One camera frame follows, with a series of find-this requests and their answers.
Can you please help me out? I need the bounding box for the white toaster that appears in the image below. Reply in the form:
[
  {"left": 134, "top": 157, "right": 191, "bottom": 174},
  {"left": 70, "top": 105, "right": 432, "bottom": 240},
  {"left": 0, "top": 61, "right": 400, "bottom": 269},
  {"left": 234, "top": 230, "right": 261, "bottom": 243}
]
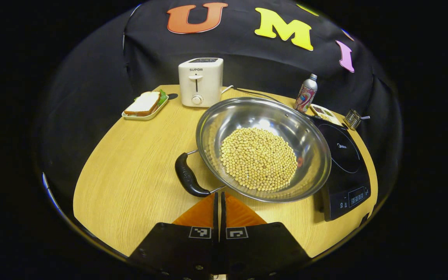
[{"left": 178, "top": 58, "right": 224, "bottom": 108}]

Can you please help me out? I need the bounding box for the black induction cooktop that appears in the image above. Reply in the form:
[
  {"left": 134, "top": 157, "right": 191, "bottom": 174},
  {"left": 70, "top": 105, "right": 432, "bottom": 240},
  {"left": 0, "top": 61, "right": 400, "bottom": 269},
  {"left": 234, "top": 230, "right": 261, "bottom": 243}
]
[{"left": 310, "top": 117, "right": 371, "bottom": 222}]

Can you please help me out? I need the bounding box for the sandwich with lettuce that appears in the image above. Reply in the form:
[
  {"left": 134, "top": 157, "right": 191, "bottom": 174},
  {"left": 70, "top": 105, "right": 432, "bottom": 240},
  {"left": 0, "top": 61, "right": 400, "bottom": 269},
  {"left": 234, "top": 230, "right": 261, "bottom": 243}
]
[{"left": 124, "top": 89, "right": 168, "bottom": 117}]

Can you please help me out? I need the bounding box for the steel pot with black handle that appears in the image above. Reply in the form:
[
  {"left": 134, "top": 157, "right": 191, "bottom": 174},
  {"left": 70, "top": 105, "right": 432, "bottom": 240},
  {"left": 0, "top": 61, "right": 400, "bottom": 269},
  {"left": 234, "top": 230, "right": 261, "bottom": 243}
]
[{"left": 175, "top": 97, "right": 332, "bottom": 203}]

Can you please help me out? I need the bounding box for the white rectangular tray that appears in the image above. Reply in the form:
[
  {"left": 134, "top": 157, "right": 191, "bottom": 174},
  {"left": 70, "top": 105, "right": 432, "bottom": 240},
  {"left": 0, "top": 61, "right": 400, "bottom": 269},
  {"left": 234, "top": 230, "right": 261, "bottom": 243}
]
[{"left": 121, "top": 95, "right": 169, "bottom": 121}]

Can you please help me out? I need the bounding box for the pile of yellow soybeans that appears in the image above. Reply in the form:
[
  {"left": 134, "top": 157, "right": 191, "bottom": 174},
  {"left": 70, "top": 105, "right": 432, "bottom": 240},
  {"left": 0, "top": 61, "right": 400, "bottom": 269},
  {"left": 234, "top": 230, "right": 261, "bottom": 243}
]
[{"left": 220, "top": 127, "right": 298, "bottom": 191}]

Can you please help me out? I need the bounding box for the black backdrop cloth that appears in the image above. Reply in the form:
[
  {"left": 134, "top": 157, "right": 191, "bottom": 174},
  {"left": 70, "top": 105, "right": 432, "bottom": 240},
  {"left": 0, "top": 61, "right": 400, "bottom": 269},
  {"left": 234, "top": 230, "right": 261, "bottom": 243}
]
[{"left": 37, "top": 0, "right": 403, "bottom": 218}]

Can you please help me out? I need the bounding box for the white divided spice dish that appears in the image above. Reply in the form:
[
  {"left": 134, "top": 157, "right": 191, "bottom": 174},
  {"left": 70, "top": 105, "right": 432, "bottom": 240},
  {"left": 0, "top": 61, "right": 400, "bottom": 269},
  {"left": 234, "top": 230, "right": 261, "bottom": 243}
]
[{"left": 310, "top": 104, "right": 343, "bottom": 127}]

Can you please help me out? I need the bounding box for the silver printed metal bottle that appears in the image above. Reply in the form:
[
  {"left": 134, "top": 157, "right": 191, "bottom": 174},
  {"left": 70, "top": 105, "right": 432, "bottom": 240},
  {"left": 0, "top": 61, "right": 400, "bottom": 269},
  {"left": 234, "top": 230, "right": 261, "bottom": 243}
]
[{"left": 295, "top": 73, "right": 318, "bottom": 114}]

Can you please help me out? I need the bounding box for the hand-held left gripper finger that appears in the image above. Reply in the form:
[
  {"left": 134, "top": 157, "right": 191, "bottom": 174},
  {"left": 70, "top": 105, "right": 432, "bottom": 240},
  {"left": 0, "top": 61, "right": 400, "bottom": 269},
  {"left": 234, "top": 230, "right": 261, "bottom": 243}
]
[
  {"left": 220, "top": 192, "right": 312, "bottom": 279},
  {"left": 129, "top": 192, "right": 220, "bottom": 280}
]

